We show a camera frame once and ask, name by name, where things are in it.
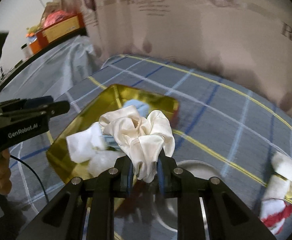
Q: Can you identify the clear plastic bag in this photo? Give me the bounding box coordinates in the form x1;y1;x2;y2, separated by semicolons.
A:
87;151;125;177

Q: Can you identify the yellow red carton box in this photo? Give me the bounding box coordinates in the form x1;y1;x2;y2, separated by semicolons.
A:
29;13;86;54

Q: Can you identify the red plastic bag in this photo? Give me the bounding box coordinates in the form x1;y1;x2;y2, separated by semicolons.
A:
42;10;72;28

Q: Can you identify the gold toffee tin box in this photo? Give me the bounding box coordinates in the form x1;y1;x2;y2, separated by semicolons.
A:
46;84;180;184

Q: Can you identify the person's left hand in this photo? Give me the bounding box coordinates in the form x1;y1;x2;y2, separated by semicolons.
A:
0;149;12;196

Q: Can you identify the black cable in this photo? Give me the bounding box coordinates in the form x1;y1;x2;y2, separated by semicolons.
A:
9;154;51;204

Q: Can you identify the stainless steel bowl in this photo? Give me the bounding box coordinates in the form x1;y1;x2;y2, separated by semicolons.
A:
114;157;233;239

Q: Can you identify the light blue towel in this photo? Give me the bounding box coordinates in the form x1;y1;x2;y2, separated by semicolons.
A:
123;99;149;118

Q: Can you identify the red satin cloth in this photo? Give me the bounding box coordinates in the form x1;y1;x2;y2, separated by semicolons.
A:
259;199;292;235

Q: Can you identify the beige leaf-print curtain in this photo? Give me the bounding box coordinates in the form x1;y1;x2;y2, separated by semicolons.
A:
53;0;292;126

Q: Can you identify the yellow-edged white towel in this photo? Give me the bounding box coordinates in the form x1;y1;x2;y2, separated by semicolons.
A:
262;152;292;200

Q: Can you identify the cream satin cloth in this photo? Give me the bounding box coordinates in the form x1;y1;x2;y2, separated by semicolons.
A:
99;106;175;183

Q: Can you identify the white cloth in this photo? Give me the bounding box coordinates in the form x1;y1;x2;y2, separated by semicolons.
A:
66;122;108;163

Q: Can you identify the grey plaid bed sheet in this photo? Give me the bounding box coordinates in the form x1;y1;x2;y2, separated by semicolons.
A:
8;56;292;225

